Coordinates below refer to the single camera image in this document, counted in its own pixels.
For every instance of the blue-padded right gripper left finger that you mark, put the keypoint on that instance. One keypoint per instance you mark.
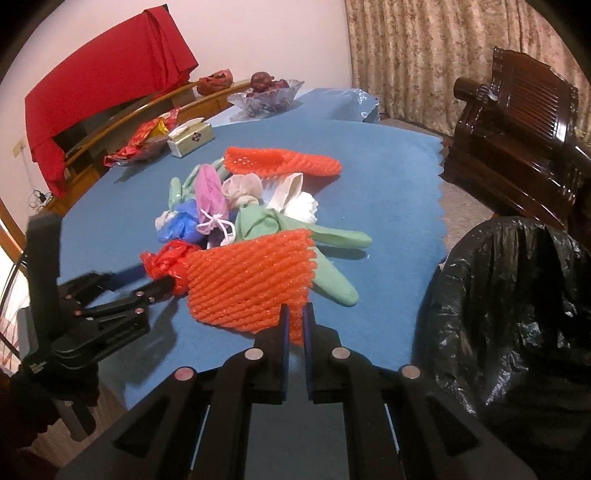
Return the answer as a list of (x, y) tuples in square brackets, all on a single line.
[(271, 373)]

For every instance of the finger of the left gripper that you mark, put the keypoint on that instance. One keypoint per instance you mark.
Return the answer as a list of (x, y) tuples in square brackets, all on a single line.
[(135, 304), (88, 287)]

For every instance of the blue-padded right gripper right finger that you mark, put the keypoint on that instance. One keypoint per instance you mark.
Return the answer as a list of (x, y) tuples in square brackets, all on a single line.
[(323, 382)]

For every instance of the red plastic bag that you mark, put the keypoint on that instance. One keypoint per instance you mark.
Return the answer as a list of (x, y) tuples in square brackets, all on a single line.
[(171, 260)]

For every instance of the orange foam net sleeve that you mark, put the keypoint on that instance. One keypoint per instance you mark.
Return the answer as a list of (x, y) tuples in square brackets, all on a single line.
[(242, 286)]

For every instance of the blue plastic bag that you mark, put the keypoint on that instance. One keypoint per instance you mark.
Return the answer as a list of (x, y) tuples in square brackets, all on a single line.
[(180, 223)]

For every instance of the pink mesh drawstring pouch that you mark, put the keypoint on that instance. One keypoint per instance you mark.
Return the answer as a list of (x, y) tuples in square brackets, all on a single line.
[(212, 209)]

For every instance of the black trash bag bin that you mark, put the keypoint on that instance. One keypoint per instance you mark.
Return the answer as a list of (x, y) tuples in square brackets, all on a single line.
[(507, 333)]

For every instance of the wooden bench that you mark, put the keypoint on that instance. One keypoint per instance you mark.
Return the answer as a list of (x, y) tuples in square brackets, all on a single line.
[(83, 162)]

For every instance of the beige crumpled cloth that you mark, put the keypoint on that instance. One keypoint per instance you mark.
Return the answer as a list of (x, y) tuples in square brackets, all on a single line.
[(241, 190)]

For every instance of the white crumpled tissue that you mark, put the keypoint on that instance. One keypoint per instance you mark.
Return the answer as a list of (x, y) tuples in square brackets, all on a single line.
[(302, 208)]

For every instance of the red snack wrapper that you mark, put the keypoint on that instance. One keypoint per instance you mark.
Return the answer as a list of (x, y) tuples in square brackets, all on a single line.
[(147, 142)]

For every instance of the tissue box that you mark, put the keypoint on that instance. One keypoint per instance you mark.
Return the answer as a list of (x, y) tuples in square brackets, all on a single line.
[(189, 136)]

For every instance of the long orange foam net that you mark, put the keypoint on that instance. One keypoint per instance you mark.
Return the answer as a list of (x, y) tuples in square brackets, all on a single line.
[(270, 162)]

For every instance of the red bag on bench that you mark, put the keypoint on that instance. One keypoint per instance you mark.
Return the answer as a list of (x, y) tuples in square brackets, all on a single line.
[(217, 81)]

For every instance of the red cloth cover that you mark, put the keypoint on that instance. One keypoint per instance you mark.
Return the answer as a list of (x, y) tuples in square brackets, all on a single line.
[(142, 55)]

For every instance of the red fruit in bowl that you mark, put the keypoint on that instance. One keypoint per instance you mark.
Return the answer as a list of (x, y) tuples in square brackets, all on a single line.
[(261, 82)]

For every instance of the dark wooden armchair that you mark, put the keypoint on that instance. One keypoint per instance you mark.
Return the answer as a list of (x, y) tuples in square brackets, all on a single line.
[(515, 139)]

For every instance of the beige patterned curtain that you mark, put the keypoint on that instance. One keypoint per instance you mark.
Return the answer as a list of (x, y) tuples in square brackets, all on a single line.
[(409, 53)]

